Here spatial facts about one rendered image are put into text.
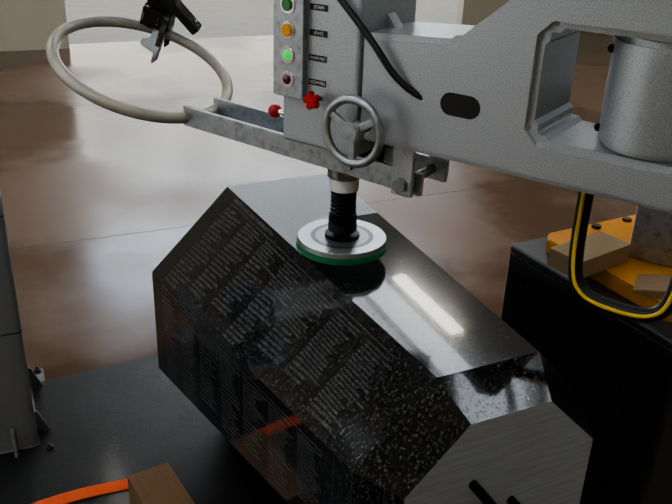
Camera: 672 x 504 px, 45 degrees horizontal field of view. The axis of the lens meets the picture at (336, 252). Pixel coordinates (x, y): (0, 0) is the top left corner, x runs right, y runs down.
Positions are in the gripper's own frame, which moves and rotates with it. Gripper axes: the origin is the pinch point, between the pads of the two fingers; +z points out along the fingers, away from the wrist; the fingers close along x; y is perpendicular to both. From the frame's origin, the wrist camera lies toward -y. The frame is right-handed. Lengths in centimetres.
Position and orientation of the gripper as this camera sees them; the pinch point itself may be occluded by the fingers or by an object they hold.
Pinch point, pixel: (161, 54)
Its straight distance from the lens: 250.2
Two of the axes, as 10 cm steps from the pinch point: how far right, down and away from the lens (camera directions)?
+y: -9.3, -3.4, -1.0
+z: -3.4, 7.4, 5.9
